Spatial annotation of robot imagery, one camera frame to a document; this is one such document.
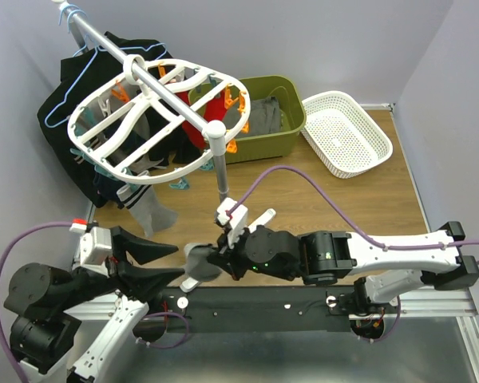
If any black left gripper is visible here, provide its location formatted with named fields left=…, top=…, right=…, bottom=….
left=55, top=223, right=187, bottom=310

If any grey striped sock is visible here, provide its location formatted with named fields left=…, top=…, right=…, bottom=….
left=117, top=184, right=178, bottom=238

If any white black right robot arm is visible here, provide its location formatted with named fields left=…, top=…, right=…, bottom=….
left=207, top=223, right=479, bottom=314

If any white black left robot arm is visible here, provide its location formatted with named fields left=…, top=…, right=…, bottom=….
left=4, top=223, right=184, bottom=382

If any white round clip hanger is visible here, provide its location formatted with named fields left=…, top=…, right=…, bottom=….
left=67, top=54, right=251, bottom=185

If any teal clothes clip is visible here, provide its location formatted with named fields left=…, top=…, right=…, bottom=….
left=169, top=177, right=190, bottom=190

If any orange clothes clip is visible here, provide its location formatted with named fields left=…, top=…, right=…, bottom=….
left=237, top=91, right=248, bottom=115
left=224, top=85, right=238, bottom=110
left=226, top=140, right=238, bottom=154

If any silver white clothes rack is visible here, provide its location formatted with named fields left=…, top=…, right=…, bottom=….
left=58, top=1, right=251, bottom=202

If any grey cloth in bin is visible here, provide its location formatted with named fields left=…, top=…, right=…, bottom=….
left=237, top=96, right=282, bottom=138

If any olive green plastic bin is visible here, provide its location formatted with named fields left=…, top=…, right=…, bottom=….
left=187, top=74, right=307, bottom=164

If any red sock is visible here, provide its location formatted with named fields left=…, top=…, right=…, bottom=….
left=175, top=90, right=232, bottom=151

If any black hanging garment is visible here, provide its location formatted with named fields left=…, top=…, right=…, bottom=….
left=37, top=31, right=184, bottom=208

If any white perforated plastic basket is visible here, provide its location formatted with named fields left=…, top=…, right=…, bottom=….
left=301, top=91, right=393, bottom=179

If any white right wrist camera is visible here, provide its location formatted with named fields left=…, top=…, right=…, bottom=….
left=215, top=197, right=248, bottom=249

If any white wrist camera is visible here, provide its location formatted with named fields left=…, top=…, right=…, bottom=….
left=215, top=197, right=248, bottom=249
left=69, top=219, right=113, bottom=276

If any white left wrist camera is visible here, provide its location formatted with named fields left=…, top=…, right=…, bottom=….
left=69, top=219, right=113, bottom=276

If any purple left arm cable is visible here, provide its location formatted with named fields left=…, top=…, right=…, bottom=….
left=0, top=220, right=75, bottom=383

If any light blue wire hanger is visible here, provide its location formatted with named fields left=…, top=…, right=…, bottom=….
left=38, top=32, right=171, bottom=130

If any aluminium frame rail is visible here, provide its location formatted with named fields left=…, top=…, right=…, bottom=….
left=68, top=287, right=479, bottom=382

